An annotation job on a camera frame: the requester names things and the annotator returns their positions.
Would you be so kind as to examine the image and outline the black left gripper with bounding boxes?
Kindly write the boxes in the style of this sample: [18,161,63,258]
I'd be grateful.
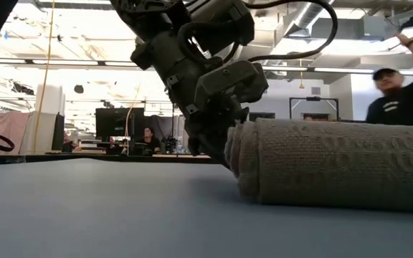
[130,32,250,168]

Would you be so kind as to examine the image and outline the taupe woven towel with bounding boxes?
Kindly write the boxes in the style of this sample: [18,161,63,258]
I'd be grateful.
[224,118,413,215]

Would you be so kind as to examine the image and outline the dark grey curtain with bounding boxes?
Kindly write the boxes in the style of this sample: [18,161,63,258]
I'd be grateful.
[154,114,186,144]

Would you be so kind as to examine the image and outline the large black monitor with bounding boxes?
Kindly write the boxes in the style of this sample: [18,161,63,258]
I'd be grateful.
[95,107,146,139]

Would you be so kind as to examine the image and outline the yellow hanging pendant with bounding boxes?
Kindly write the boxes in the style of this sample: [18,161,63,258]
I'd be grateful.
[298,59,305,90]

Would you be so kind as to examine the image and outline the black panel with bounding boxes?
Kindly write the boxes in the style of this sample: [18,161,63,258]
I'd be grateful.
[51,113,66,151]

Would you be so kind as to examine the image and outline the long ceiling light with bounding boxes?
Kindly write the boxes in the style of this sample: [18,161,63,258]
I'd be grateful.
[0,57,139,68]
[262,66,413,76]

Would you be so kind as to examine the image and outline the white column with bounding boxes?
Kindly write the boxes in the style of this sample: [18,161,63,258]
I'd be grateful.
[36,84,66,115]

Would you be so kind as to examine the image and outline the cream curtain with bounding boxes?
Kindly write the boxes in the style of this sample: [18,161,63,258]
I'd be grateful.
[19,111,59,155]

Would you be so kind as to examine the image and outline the pink curtain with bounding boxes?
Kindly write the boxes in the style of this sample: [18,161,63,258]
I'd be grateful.
[0,111,32,156]

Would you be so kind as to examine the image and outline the grey ventilation box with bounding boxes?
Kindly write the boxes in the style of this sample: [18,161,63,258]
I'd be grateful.
[356,16,389,41]

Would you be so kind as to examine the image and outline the thin yellow hanging cable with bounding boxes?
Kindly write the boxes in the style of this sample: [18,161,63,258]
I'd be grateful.
[124,84,142,156]

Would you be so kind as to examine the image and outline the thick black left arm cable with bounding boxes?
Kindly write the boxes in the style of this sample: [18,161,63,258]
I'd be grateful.
[176,21,244,66]

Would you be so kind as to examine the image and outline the black rectangular stand frame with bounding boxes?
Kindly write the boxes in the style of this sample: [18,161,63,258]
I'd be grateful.
[288,95,340,121]

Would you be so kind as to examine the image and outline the black metal table frame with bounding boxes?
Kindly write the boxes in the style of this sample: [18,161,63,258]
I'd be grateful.
[0,0,225,166]

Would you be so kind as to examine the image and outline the thin black left gripper cable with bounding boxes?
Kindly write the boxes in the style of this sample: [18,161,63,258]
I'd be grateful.
[244,0,338,62]

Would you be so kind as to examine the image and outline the silver air duct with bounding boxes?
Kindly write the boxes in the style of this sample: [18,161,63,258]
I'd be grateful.
[292,0,324,30]

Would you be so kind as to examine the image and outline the yellow power cable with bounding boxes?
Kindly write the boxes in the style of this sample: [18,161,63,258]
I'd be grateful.
[32,0,57,155]

